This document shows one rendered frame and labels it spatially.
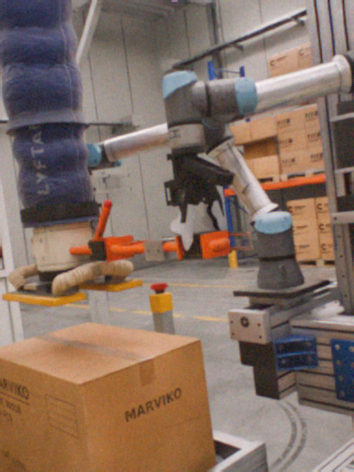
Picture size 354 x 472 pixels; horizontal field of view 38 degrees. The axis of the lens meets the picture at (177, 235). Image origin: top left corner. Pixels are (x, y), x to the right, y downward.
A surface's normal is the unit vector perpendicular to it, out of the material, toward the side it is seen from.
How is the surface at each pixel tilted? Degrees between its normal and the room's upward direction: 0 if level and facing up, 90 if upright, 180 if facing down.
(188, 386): 90
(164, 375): 90
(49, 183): 75
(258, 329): 90
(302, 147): 91
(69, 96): 100
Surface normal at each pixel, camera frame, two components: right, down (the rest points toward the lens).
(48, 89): 0.39, 0.05
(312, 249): -0.68, 0.11
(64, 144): 0.40, -0.32
